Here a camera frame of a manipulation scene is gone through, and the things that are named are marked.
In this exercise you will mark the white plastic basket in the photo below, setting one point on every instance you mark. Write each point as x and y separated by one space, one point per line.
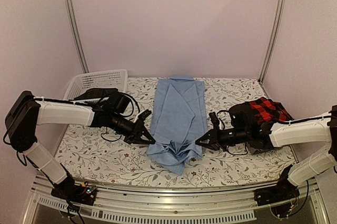
101 79

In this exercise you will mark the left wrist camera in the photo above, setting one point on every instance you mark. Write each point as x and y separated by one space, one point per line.
142 116

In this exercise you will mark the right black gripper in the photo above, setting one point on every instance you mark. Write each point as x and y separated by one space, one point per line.
214 136

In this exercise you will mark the dark shirt in basket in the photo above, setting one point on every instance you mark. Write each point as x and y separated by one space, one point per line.
95 93

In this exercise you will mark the red black plaid shirt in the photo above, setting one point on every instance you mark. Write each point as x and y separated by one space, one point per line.
265 110

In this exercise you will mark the grey folded shirt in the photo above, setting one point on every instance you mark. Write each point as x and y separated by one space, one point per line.
254 151

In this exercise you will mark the right aluminium post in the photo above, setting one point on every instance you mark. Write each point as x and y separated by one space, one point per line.
272 40

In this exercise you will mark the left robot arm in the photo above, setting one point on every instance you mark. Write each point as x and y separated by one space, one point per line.
30 111

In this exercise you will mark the aluminium post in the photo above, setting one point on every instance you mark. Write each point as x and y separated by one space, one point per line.
272 40
76 35

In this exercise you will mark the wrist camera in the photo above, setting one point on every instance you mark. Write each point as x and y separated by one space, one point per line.
214 120
142 116

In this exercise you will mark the light blue long sleeve shirt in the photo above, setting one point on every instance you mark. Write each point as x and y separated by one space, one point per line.
178 120

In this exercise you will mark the aluminium front rail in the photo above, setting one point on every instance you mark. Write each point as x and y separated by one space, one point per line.
117 203

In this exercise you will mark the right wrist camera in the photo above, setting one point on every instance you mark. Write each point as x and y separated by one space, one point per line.
214 120

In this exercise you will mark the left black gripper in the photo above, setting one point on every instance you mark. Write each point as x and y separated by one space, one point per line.
138 130

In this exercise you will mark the floral table mat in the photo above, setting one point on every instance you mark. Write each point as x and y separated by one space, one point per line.
87 156

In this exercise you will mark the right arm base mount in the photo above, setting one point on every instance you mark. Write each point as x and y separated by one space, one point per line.
282 191

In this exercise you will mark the left aluminium post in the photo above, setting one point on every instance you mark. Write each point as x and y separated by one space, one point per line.
76 35

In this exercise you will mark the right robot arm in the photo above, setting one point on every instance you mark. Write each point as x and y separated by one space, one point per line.
267 126

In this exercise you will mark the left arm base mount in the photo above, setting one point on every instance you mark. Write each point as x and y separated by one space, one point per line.
68 189

